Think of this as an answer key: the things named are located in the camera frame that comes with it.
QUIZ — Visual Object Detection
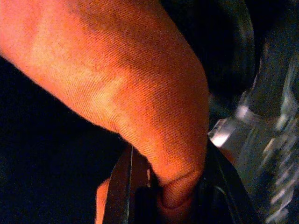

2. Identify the grey washing machine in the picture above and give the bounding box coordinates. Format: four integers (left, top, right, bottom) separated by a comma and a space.
161, 0, 299, 224

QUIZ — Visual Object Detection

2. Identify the orange-red cloth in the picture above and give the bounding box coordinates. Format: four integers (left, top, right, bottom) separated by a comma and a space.
0, 0, 211, 224

